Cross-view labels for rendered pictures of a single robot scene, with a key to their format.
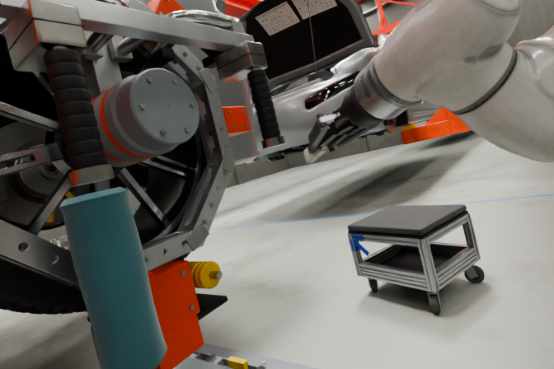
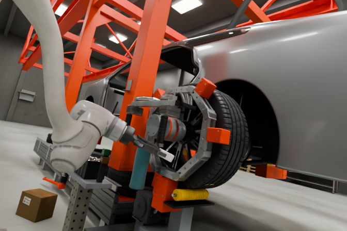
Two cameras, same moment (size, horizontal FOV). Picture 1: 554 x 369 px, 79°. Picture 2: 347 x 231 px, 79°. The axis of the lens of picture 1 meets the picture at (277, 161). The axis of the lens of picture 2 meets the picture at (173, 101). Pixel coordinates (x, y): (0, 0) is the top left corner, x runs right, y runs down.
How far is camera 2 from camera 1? 1.34 m
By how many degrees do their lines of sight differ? 103
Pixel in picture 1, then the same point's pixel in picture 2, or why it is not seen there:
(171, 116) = (152, 128)
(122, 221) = (138, 151)
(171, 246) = (168, 172)
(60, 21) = (128, 108)
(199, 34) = (156, 103)
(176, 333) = (157, 198)
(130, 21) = (143, 104)
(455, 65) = not seen: hidden behind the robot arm
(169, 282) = (161, 182)
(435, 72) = not seen: hidden behind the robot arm
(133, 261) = (136, 161)
